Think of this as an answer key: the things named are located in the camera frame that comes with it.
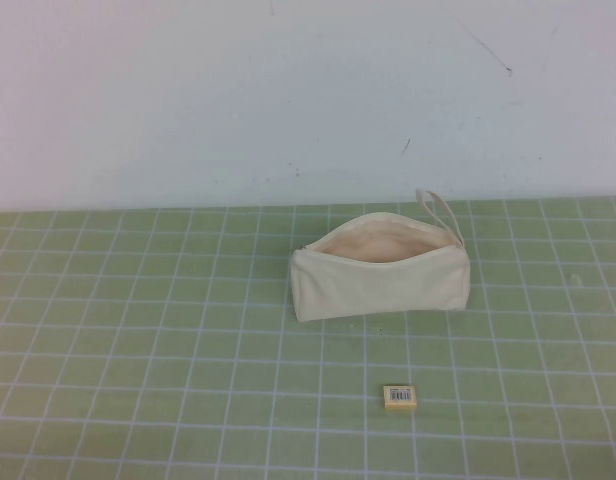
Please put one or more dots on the yellow eraser with barcode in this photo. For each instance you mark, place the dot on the yellow eraser with barcode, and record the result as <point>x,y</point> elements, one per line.
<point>398,398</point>

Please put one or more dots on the cream fabric pencil case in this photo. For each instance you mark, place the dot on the cream fabric pencil case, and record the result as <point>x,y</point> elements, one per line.
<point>368,292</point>

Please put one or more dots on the green grid cutting mat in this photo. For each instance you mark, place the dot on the green grid cutting mat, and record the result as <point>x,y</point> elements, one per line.
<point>138,350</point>

